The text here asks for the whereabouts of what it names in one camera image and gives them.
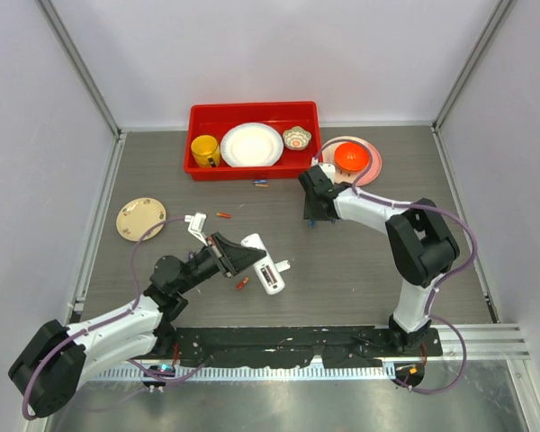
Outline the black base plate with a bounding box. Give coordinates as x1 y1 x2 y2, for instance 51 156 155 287
163 326 443 369

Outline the red orange battery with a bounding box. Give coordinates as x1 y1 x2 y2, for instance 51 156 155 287
236 277 249 291

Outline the red plastic bin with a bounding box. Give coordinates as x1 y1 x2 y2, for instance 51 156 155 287
184 101 321 181

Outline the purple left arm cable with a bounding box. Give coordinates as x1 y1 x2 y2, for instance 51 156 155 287
22 216 208 422

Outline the orange bowl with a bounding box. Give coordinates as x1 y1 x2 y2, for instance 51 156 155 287
334 141 371 174

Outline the white slotted cable duct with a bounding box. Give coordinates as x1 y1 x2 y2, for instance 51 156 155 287
92 362 396 383

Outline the pink plate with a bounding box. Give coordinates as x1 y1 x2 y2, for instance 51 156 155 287
321 136 383 186

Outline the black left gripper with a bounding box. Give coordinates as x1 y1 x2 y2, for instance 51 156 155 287
175 231 266 294

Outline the white plate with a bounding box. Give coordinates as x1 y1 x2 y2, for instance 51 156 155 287
220 122 284 167

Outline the white remote control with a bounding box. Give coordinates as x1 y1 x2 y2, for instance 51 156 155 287
240 233 291 295

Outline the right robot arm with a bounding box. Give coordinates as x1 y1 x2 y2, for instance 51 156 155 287
298 164 460 356

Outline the cream floral saucer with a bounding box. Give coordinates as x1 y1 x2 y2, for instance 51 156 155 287
115 197 167 242

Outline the yellow mug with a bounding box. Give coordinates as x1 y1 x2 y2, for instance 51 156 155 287
191 135 221 168

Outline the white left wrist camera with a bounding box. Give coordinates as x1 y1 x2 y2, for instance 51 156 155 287
184 212 208 246

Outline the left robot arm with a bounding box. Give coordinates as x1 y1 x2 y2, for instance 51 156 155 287
8 233 274 420

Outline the small patterned flower bowl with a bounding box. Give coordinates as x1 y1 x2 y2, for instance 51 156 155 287
282 126 312 151

